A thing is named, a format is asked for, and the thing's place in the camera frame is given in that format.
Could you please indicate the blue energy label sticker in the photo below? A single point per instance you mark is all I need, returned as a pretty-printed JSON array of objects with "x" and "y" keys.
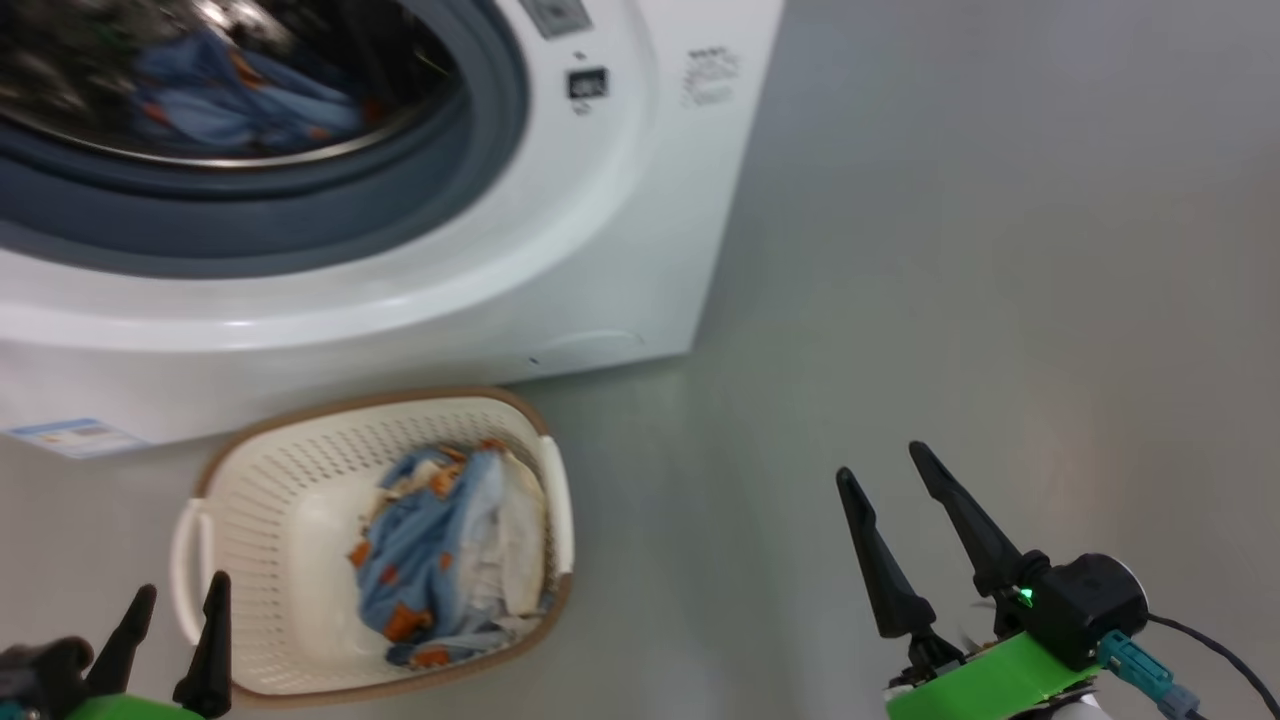
[{"x": 75, "y": 438}]

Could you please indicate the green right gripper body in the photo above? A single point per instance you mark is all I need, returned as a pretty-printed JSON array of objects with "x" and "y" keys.
[{"x": 980, "y": 685}]

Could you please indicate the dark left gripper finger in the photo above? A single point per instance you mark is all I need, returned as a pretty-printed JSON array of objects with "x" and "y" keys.
[
  {"x": 125, "y": 640},
  {"x": 212, "y": 660}
]

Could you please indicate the grey warning sticker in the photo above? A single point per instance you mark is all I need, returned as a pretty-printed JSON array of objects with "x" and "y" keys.
[{"x": 555, "y": 15}]

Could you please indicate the blue garment cream lining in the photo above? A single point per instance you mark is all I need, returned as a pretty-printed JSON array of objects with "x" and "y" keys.
[{"x": 430, "y": 550}]

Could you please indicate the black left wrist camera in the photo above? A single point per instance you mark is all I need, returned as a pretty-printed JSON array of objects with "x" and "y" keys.
[{"x": 40, "y": 680}]

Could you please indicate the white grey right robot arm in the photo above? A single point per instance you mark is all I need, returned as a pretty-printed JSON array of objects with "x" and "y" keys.
[{"x": 1075, "y": 710}]

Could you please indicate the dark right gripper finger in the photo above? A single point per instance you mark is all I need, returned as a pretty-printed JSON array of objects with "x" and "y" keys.
[
  {"x": 985, "y": 550},
  {"x": 890, "y": 590}
]

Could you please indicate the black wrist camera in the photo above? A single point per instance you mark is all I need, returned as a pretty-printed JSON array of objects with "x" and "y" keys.
[
  {"x": 40, "y": 680},
  {"x": 1090, "y": 600}
]

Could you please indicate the black printed text label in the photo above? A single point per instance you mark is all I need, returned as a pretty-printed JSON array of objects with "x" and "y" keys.
[{"x": 712, "y": 76}]

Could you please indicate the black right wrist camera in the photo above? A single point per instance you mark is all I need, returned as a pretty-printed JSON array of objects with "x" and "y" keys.
[{"x": 1090, "y": 600}]

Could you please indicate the blue garment orange bears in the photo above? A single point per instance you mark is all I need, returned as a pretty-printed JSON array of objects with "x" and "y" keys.
[{"x": 230, "y": 100}]

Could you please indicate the black door latch socket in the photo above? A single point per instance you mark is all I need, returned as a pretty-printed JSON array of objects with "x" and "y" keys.
[{"x": 588, "y": 83}]

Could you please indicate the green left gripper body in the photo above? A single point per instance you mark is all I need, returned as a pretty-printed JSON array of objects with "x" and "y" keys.
[{"x": 130, "y": 710}]

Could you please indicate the cream laundry basket brown rim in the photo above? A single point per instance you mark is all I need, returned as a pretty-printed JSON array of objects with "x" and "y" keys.
[{"x": 290, "y": 520}]

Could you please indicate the white front-load washing machine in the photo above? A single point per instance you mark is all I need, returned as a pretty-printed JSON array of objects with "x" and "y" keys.
[{"x": 620, "y": 250}]

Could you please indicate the round white filter cover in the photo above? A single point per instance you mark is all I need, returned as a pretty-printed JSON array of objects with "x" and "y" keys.
[{"x": 590, "y": 350}]

